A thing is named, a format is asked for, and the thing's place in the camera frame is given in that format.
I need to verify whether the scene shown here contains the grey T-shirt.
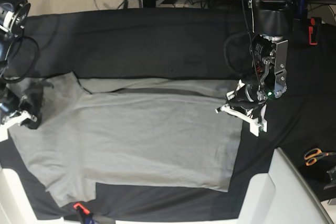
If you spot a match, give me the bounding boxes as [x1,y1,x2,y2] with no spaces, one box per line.
[9,73,242,207]

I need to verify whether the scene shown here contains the black table cloth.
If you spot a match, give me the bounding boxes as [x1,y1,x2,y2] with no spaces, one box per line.
[0,8,336,222]

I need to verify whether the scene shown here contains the orange handled scissors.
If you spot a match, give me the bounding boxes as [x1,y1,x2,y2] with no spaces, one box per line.
[303,148,335,166]

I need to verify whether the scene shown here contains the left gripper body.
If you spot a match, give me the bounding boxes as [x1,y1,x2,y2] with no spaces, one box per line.
[227,34,288,109]

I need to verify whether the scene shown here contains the red clamp on right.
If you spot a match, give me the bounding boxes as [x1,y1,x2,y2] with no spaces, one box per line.
[308,17,322,46]

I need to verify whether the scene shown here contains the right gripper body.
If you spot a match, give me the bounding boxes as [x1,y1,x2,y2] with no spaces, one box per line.
[1,82,44,130]

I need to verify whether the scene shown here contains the orange black clamp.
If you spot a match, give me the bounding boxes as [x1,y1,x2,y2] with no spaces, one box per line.
[73,202,96,224]

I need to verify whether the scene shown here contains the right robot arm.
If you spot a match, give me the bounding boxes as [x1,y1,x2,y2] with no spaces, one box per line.
[1,0,42,130]

